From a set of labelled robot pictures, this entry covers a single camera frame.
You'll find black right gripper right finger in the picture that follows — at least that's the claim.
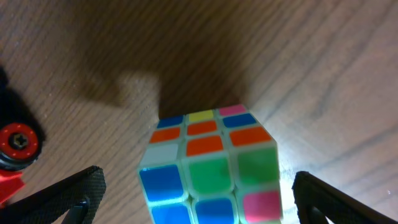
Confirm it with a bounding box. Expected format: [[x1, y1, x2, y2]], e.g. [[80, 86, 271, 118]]
[[292, 171, 397, 224]]

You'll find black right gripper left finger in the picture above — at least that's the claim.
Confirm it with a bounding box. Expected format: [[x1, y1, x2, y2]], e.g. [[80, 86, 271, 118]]
[[1, 166, 106, 224]]

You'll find red toy truck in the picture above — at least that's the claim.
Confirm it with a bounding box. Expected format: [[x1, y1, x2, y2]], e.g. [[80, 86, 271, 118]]
[[1, 68, 45, 208]]

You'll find multicoloured puzzle cube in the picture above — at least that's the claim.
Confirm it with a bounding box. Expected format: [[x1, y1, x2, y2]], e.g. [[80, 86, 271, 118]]
[[137, 105, 283, 224]]

